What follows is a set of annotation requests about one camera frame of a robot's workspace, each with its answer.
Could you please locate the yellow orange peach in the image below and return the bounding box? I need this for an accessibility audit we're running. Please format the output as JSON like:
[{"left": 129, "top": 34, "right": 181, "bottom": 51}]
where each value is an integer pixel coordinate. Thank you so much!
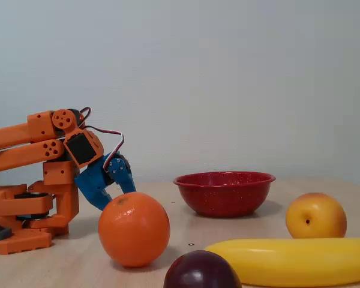
[{"left": 285, "top": 192, "right": 347, "bottom": 239}]

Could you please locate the dark purple plum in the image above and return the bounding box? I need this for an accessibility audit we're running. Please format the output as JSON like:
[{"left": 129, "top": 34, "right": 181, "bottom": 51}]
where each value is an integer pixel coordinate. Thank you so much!
[{"left": 163, "top": 250, "right": 243, "bottom": 288}]

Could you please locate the orange fruit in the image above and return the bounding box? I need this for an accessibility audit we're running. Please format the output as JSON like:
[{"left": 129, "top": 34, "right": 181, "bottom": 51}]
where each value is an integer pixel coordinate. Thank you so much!
[{"left": 98, "top": 191, "right": 171, "bottom": 268}]

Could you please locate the yellow toy banana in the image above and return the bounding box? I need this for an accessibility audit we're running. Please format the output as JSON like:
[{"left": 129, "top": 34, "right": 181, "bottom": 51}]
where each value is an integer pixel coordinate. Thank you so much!
[{"left": 203, "top": 238, "right": 360, "bottom": 287}]

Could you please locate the orange robot base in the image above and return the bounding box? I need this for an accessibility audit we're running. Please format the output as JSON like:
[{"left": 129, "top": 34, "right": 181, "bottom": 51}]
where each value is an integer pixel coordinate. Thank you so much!
[{"left": 0, "top": 173, "right": 53, "bottom": 256}]

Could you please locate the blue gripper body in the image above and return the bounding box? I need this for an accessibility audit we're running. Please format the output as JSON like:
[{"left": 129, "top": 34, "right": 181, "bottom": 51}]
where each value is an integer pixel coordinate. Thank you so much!
[{"left": 74, "top": 152, "right": 131, "bottom": 197}]

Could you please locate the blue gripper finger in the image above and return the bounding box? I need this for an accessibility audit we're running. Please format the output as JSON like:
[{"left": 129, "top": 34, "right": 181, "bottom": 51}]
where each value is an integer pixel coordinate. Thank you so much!
[
  {"left": 107, "top": 156, "right": 137, "bottom": 195},
  {"left": 86, "top": 188, "right": 114, "bottom": 211}
]

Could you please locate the red speckled bowl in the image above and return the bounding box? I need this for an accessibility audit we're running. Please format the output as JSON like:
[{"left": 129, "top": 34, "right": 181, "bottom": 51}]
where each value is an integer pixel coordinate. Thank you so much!
[{"left": 173, "top": 171, "right": 277, "bottom": 218}]

